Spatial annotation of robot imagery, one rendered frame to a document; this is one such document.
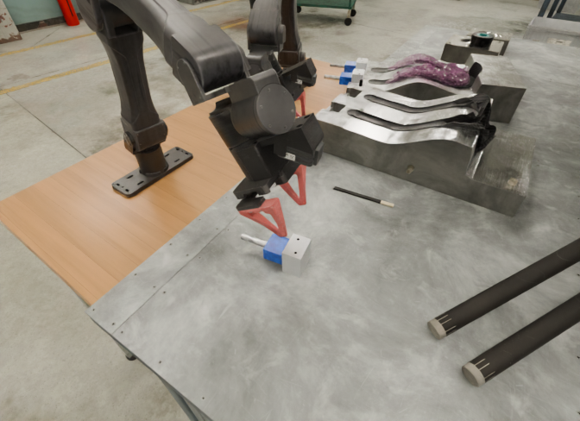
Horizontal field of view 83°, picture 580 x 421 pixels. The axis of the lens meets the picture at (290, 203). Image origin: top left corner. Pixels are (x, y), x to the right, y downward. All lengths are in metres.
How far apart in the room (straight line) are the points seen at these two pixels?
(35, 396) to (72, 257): 0.94
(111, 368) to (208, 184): 0.94
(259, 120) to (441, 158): 0.50
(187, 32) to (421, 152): 0.54
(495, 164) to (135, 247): 0.80
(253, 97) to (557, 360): 0.57
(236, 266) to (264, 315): 0.11
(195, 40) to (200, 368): 0.45
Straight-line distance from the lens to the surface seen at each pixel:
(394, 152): 0.81
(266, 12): 0.87
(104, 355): 1.58
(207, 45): 0.45
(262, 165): 0.44
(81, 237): 0.79
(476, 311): 0.60
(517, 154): 0.94
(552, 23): 4.54
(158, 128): 0.78
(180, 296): 0.61
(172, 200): 0.79
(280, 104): 0.40
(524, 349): 0.60
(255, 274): 0.61
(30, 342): 1.76
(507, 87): 1.16
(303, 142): 0.41
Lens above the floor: 1.30
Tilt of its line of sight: 43 degrees down
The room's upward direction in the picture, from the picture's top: straight up
